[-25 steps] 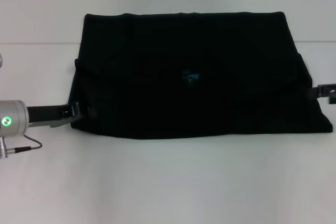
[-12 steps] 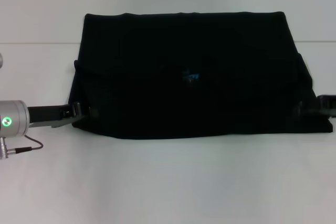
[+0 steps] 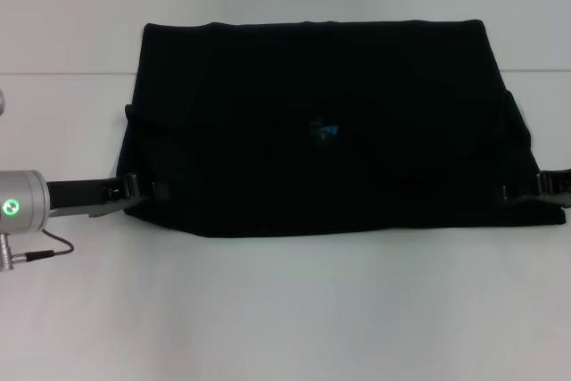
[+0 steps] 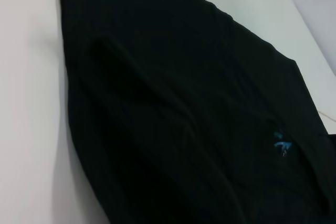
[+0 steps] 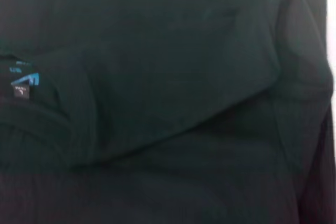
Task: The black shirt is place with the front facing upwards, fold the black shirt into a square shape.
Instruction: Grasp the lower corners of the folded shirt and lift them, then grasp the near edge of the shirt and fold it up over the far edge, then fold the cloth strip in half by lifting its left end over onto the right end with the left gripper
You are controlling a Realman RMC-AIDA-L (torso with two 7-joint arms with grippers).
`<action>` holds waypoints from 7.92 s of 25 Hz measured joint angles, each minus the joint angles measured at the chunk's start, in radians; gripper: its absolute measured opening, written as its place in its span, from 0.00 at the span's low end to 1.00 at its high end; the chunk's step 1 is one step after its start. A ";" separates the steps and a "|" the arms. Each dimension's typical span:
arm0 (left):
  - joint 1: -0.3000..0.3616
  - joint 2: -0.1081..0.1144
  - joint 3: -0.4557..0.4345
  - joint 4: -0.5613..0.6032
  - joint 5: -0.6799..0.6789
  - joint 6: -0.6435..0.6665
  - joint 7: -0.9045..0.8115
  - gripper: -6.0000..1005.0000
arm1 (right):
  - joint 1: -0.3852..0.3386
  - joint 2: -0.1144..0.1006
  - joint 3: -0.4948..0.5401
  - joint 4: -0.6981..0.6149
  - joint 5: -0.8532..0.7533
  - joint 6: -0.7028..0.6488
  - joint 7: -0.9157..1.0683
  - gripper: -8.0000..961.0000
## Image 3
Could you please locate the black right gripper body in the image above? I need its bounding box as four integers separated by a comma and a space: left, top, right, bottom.
537, 169, 571, 209

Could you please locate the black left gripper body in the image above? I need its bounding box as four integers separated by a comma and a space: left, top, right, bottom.
46, 173, 139, 218

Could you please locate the black shirt with FREE print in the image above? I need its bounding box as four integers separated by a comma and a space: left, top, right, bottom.
114, 20, 567, 239

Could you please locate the left arm plug with cable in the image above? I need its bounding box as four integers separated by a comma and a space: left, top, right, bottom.
0, 228, 75, 273

